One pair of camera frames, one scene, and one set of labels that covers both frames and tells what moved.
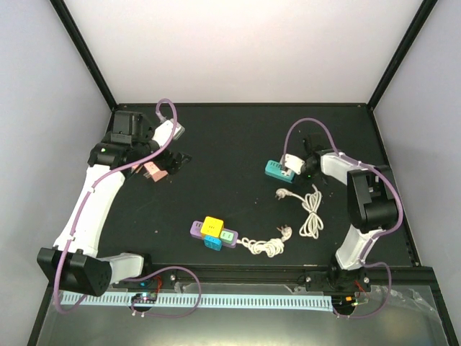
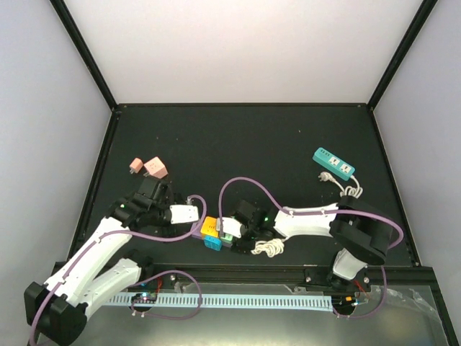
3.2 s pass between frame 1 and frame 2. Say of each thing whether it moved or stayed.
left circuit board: stayed
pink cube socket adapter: stayed
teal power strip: moved
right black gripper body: moved
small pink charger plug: stayed
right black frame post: stayed
